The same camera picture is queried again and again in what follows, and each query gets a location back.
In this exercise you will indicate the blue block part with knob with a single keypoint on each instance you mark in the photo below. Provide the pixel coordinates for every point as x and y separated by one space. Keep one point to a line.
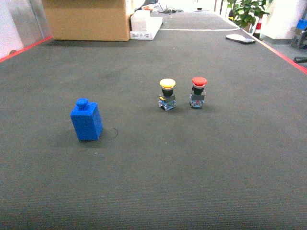
86 120

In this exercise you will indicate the yellow mushroom push button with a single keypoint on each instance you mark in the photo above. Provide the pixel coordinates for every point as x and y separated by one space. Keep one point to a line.
167 99

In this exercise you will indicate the red mushroom push button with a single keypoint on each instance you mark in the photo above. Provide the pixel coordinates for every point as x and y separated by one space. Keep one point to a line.
198 92

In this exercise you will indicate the flat white box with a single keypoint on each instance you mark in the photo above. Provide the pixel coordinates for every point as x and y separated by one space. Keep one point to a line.
153 25

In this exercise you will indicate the small white box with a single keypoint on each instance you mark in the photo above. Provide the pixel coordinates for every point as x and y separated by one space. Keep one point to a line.
139 20

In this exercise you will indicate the large cardboard box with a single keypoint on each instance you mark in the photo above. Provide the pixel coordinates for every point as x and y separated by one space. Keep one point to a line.
89 20

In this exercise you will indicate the grey flat device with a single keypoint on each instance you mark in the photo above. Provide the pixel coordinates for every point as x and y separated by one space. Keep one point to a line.
240 39

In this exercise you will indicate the red white traffic cone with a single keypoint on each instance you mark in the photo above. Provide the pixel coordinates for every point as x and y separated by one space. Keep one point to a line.
257 30

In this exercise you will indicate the green potted plant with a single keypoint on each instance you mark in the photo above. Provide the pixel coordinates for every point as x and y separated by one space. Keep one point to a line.
244 13

